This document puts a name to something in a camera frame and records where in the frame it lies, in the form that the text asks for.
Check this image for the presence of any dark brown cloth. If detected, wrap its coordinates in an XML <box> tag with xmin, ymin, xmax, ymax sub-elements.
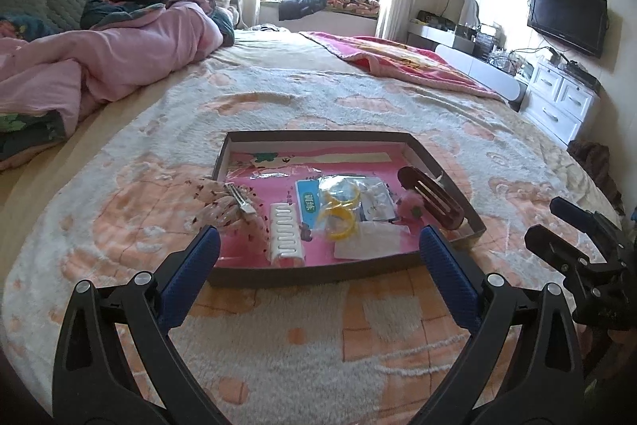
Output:
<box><xmin>567</xmin><ymin>139</ymin><xmax>624</xmax><ymax>208</ymax></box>

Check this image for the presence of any white drawer cabinet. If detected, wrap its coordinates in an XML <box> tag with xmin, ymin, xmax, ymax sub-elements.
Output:
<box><xmin>520</xmin><ymin>57</ymin><xmax>601</xmax><ymax>148</ymax></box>

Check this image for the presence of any dark jacket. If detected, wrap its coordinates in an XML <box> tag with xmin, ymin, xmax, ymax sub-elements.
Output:
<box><xmin>278</xmin><ymin>0</ymin><xmax>332</xmax><ymax>22</ymax></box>

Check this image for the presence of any pink mesh bow hair clip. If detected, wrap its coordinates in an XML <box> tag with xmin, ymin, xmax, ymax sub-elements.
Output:
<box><xmin>186</xmin><ymin>176</ymin><xmax>270</xmax><ymax>251</ymax></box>

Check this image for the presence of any colourful folded blanket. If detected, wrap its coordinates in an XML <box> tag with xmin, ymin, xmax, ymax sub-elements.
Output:
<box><xmin>323</xmin><ymin>0</ymin><xmax>382</xmax><ymax>14</ymax></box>

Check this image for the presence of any round vanity mirror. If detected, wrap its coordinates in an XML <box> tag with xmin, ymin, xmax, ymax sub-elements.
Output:
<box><xmin>445</xmin><ymin>0</ymin><xmax>481</xmax><ymax>38</ymax></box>

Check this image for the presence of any pink pompom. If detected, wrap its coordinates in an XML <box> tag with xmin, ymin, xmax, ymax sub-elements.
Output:
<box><xmin>398</xmin><ymin>191</ymin><xmax>427</xmax><ymax>225</ymax></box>

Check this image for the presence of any white hair claw clip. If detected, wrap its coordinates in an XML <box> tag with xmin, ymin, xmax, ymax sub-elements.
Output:
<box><xmin>268</xmin><ymin>202</ymin><xmax>307</xmax><ymax>267</ymax></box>

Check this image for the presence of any white bed footboard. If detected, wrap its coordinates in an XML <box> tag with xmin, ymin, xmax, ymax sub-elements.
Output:
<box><xmin>435</xmin><ymin>44</ymin><xmax>529</xmax><ymax>112</ymax></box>

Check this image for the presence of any brown hair claw clip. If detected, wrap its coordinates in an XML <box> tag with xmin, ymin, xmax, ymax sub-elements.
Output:
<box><xmin>397</xmin><ymin>166</ymin><xmax>474</xmax><ymax>232</ymax></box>

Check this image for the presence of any shallow cardboard box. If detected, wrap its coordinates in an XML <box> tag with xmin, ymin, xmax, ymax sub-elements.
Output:
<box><xmin>206</xmin><ymin>130</ymin><xmax>487</xmax><ymax>290</ymax></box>

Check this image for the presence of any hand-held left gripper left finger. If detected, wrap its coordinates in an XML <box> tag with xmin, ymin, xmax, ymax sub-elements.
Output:
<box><xmin>51</xmin><ymin>223</ymin><xmax>222</xmax><ymax>425</ymax></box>

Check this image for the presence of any pink printed blanket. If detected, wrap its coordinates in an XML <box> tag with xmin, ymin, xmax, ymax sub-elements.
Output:
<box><xmin>299</xmin><ymin>31</ymin><xmax>504</xmax><ymax>100</ymax></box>

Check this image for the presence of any black television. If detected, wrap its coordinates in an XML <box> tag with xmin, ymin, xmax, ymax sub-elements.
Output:
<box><xmin>527</xmin><ymin>0</ymin><xmax>609</xmax><ymax>59</ymax></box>

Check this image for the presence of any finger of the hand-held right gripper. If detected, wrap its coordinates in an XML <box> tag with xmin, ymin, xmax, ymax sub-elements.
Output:
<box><xmin>524</xmin><ymin>224</ymin><xmax>605</xmax><ymax>279</ymax></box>
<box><xmin>549</xmin><ymin>196</ymin><xmax>623</xmax><ymax>239</ymax></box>

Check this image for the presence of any black set-top box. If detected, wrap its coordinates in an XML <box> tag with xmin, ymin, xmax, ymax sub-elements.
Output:
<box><xmin>559</xmin><ymin>61</ymin><xmax>599</xmax><ymax>83</ymax></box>

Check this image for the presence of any white cluttered desk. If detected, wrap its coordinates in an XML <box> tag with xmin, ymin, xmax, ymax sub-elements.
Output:
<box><xmin>408</xmin><ymin>9</ymin><xmax>528</xmax><ymax>72</ymax></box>

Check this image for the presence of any yellow hair ties packet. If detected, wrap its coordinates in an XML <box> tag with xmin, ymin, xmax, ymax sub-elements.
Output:
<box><xmin>316</xmin><ymin>176</ymin><xmax>395</xmax><ymax>243</ymax></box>

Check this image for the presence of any white window bench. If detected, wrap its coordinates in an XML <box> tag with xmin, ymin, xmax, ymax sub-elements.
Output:
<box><xmin>259</xmin><ymin>0</ymin><xmax>382</xmax><ymax>35</ymax></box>

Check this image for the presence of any pink floral quilt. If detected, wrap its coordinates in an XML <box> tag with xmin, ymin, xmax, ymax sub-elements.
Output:
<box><xmin>0</xmin><ymin>0</ymin><xmax>238</xmax><ymax>168</ymax></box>

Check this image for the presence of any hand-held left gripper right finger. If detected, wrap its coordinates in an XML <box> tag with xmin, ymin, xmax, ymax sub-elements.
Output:
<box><xmin>413</xmin><ymin>225</ymin><xmax>588</xmax><ymax>425</ymax></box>

